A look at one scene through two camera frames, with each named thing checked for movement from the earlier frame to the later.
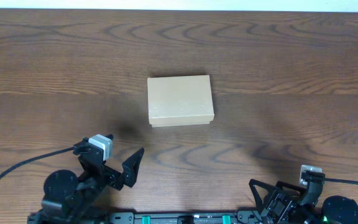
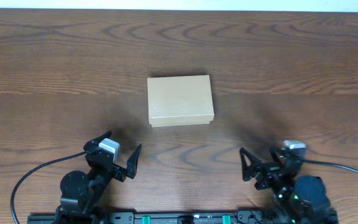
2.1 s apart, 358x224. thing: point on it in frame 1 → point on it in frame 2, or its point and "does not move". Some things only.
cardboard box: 179,101 does not move
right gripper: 278,203 → 266,169
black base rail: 245,217 does not move
